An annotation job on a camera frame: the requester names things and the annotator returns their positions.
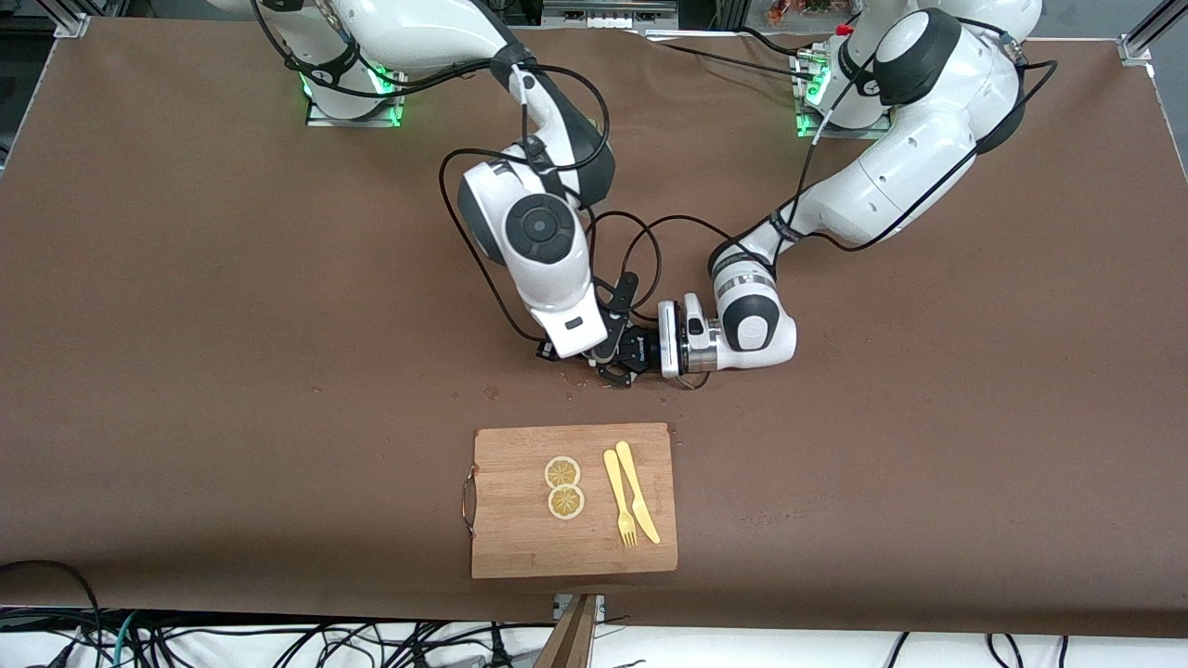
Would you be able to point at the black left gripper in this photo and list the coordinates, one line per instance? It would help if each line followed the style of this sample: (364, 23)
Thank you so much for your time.
(639, 350)

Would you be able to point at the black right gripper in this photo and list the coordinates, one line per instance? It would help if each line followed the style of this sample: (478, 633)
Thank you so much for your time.
(543, 350)

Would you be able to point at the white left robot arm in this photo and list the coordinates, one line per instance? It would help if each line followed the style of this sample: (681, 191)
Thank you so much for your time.
(910, 176)

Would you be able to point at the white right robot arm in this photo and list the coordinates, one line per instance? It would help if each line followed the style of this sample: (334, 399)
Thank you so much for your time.
(548, 260)

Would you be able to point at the lemon slice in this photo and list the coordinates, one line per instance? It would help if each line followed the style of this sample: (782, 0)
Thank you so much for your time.
(562, 472)
(566, 503)

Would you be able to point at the yellow plastic knife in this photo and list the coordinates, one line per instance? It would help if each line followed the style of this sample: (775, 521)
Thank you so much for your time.
(636, 487)

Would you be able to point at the yellow plastic fork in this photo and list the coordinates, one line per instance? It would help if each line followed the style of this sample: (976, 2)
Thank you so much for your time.
(617, 492)

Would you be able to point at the wooden cutting board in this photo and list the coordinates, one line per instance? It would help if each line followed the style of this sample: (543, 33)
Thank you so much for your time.
(571, 543)

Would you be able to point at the wooden beam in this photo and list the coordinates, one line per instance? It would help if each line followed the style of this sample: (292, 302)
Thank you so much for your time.
(571, 645)

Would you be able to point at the brown table cover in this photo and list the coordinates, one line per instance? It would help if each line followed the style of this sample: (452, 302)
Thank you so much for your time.
(232, 278)

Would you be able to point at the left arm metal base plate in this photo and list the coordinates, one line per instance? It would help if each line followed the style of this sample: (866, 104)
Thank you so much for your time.
(840, 133)

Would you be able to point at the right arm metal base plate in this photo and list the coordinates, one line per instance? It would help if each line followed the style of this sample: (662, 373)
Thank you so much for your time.
(320, 121)

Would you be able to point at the aluminium frame corner profile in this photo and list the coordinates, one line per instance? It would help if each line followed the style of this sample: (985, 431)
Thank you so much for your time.
(1143, 42)
(72, 19)

